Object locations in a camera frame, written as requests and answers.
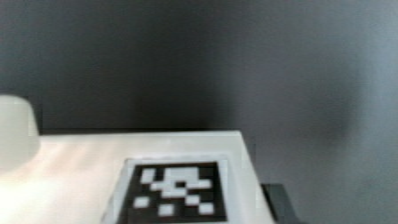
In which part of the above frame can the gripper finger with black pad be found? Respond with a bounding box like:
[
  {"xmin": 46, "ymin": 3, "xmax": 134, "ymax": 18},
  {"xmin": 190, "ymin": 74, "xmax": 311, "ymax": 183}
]
[{"xmin": 0, "ymin": 95, "xmax": 39, "ymax": 174}]

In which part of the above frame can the white front drawer box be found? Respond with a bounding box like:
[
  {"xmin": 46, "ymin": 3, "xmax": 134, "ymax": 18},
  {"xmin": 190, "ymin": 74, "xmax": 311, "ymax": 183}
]
[{"xmin": 0, "ymin": 131, "xmax": 276, "ymax": 224}]

